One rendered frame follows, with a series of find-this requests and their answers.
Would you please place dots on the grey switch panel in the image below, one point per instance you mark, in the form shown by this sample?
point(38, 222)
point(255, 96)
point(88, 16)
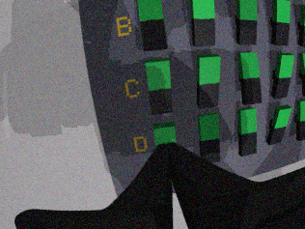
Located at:
point(224, 79)

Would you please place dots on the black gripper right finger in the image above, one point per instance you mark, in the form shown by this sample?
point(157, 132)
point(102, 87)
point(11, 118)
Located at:
point(213, 198)

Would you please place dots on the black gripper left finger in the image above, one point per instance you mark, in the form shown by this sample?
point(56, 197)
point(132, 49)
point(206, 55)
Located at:
point(145, 204)

